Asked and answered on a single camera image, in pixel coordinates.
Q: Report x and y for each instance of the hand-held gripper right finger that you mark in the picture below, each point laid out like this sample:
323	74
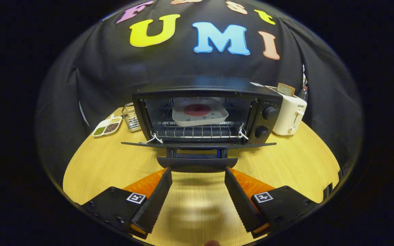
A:
241	205

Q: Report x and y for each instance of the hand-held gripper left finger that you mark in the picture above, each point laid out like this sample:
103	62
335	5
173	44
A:
154	205

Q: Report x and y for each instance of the white square plate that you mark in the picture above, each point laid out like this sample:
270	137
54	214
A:
200	120

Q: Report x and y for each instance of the pink ham slice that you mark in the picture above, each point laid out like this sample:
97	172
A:
197	110

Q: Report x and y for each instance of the black toaster oven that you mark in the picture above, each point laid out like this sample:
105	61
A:
204	92

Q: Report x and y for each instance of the metal oven rack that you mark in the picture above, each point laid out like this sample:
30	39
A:
200	131

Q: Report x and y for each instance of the white bread toaster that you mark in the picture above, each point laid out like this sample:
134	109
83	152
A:
286	116

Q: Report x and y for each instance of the white divided dish of beans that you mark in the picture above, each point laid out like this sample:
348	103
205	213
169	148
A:
106	129

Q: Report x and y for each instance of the brown bread slice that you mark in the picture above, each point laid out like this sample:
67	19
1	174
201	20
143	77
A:
286	90

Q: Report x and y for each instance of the clear water bottle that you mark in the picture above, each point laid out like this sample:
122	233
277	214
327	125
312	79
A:
303	94

